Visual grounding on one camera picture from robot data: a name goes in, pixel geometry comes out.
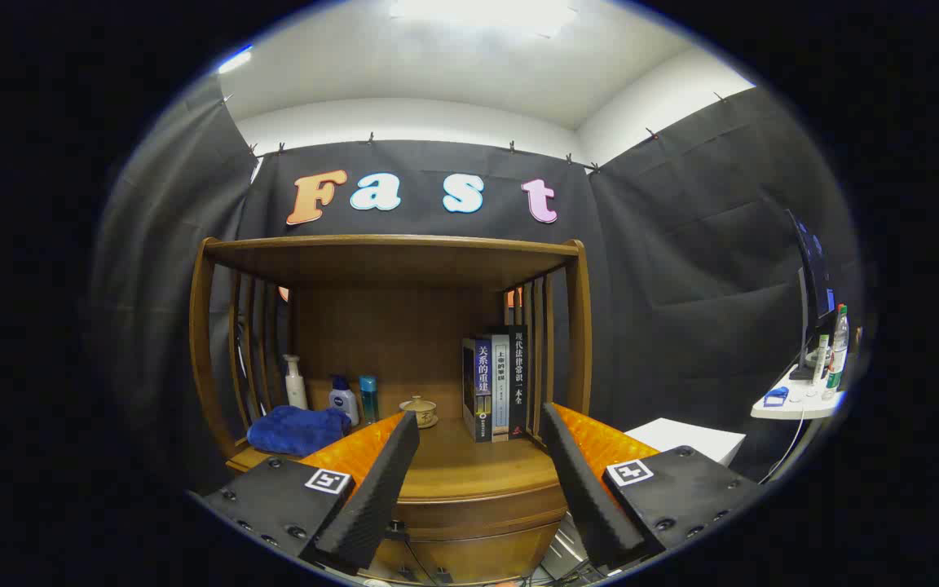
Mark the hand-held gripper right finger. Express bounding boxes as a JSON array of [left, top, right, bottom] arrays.
[[539, 401, 765, 570]]

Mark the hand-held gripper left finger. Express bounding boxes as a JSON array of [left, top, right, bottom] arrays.
[[202, 410, 421, 572]]

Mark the wooden countertop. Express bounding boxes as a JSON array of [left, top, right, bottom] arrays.
[[227, 412, 568, 500]]

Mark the white side cabinet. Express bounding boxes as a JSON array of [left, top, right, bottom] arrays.
[[539, 417, 747, 581]]

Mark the wooden cabinet with slatted sides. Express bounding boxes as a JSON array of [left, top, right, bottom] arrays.
[[189, 235, 593, 584]]

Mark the beige lidded teacup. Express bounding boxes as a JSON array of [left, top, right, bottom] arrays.
[[399, 395, 439, 430]]

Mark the white bottle with blue cap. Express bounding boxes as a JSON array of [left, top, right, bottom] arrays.
[[328, 374, 359, 426]]

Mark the blue towel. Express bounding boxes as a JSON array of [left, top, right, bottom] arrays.
[[247, 405, 352, 457]]

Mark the book with pale spine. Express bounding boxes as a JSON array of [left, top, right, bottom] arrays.
[[491, 333, 511, 441]]

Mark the white pump bottle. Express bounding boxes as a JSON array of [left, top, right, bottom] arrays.
[[283, 354, 309, 411]]

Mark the book with black spine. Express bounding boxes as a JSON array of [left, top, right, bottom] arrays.
[[507, 324, 529, 439]]

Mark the book with blue spine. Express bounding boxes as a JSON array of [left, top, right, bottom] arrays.
[[461, 337, 493, 444]]

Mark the white side desk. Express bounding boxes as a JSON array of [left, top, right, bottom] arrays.
[[751, 363, 849, 421]]

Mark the black backdrop cloth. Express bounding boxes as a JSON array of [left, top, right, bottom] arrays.
[[90, 77, 862, 494]]

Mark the bottle with green label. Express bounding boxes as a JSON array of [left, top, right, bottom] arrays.
[[824, 304, 850, 400]]

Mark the black monitor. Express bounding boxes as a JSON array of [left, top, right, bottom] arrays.
[[786, 209, 837, 382]]

